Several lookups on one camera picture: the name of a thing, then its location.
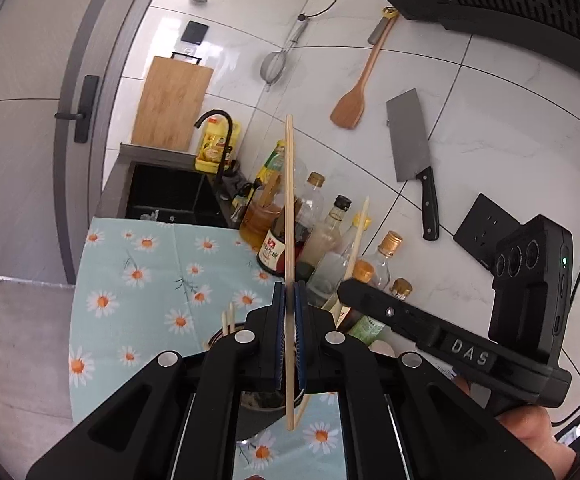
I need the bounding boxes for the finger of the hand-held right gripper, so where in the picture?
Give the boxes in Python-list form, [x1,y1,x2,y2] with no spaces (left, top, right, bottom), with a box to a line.
[337,279,452,357]

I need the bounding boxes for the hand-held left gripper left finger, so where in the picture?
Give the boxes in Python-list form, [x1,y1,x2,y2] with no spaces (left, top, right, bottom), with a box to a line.
[25,282,287,480]

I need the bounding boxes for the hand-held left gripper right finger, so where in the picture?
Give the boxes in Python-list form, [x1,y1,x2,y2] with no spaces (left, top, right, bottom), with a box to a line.
[294,281,556,480]

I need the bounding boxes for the black steel utensil holder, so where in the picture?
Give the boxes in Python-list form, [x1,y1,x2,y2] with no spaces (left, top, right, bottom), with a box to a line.
[204,326,307,413]

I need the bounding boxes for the person's right hand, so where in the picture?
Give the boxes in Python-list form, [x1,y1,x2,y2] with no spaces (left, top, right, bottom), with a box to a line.
[451,376,579,480]

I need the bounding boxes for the green label small bottle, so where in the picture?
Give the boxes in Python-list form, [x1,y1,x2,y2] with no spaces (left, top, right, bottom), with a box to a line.
[347,278,414,347]

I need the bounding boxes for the orange cap small bottle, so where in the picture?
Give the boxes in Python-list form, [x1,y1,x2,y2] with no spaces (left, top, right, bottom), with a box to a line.
[336,259,375,332]

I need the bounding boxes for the gold cap clear bottle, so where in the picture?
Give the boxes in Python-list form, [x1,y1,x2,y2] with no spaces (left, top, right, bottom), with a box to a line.
[364,230,404,292]

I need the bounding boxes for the yellow cap clear bottle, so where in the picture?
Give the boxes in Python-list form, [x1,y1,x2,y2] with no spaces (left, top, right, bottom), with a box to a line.
[307,212,373,309]

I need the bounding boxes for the soy sauce bottle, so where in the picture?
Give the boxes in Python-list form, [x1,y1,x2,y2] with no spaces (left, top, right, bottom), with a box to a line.
[257,171,326,277]

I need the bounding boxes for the black cap vinegar bottle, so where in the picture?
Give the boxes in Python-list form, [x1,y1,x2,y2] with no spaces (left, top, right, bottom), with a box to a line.
[297,194,352,282]

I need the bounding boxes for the cooking oil bottle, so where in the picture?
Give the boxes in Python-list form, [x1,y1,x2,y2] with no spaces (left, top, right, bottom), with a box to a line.
[239,139,289,252]

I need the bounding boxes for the daisy print tablecloth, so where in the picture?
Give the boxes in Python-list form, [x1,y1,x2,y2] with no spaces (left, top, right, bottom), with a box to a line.
[69,217,452,480]

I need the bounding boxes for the dark cloth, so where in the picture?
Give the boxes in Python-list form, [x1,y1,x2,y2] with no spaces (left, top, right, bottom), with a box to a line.
[220,162,253,197]

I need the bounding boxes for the steel cleaver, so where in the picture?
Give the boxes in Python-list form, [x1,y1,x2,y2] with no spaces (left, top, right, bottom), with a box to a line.
[386,88,441,241]

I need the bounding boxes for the black kitchen sink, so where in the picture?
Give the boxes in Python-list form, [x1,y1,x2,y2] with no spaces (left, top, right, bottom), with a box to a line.
[125,161,229,227]

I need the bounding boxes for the yellow dish soap bottle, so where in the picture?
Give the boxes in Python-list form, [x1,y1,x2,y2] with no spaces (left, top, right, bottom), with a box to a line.
[194,116,242,173]

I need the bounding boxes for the wooden spatula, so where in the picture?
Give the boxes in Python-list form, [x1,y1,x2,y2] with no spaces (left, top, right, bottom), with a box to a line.
[330,7,400,130]

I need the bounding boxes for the black faucet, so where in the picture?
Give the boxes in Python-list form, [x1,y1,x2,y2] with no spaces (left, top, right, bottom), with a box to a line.
[193,109,235,189]

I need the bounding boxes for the wooden cutting board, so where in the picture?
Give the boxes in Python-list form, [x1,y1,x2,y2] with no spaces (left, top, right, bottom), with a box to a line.
[130,52,215,153]

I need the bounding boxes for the steel mesh strainer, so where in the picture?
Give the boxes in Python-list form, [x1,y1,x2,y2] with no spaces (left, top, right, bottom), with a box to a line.
[261,12,311,86]

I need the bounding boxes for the grey door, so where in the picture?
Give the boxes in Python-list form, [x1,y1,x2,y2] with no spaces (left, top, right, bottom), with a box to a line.
[0,0,171,288]

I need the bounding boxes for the black wall socket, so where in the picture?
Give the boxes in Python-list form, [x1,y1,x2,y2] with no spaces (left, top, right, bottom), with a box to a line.
[453,193,521,267]

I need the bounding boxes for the black door handle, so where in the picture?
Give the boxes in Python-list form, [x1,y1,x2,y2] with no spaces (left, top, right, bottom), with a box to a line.
[54,75,100,144]

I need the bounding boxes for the black wall panel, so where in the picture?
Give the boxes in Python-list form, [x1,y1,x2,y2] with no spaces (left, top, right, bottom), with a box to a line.
[180,20,210,45]

